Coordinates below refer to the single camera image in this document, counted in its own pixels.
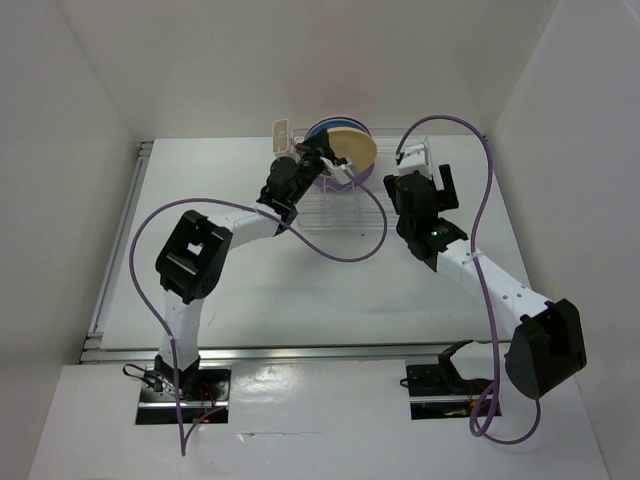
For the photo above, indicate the blue plate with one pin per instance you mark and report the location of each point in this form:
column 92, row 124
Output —
column 317, row 129

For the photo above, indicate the orange plate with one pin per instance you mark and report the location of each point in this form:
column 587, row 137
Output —
column 354, row 145

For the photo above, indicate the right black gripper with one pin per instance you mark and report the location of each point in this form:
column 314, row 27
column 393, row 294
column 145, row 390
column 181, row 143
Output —
column 448, row 196

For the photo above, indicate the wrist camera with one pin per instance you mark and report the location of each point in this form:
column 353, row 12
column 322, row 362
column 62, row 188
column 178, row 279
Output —
column 413, row 159
column 337, row 167

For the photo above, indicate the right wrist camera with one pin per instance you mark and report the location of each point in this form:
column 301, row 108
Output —
column 413, row 159

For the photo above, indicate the white cutlery holder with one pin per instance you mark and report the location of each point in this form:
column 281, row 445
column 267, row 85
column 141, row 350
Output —
column 281, row 138

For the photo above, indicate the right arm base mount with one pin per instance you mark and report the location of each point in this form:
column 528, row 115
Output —
column 437, row 391

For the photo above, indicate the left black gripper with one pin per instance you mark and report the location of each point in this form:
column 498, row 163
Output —
column 313, row 146

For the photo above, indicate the white wire dish rack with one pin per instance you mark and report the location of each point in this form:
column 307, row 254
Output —
column 352, row 209

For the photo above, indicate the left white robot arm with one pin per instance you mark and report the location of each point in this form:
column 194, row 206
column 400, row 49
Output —
column 191, row 262

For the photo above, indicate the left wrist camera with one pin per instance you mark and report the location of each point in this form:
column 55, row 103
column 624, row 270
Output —
column 337, row 167

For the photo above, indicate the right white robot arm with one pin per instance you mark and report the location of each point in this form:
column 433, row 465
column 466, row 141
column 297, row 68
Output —
column 547, row 345

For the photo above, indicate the purple plate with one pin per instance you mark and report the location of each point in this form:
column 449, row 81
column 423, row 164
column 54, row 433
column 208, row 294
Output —
column 328, row 183

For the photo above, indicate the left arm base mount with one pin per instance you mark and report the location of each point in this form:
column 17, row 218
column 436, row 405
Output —
column 204, row 399

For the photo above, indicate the pink plate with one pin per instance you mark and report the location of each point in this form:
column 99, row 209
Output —
column 341, row 118

